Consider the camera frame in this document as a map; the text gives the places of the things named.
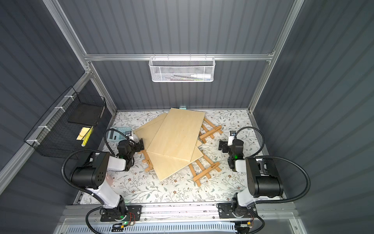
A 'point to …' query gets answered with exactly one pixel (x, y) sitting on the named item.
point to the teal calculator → (114, 135)
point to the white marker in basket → (201, 76)
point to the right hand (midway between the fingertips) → (230, 140)
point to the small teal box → (182, 107)
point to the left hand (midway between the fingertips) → (136, 139)
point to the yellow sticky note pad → (83, 132)
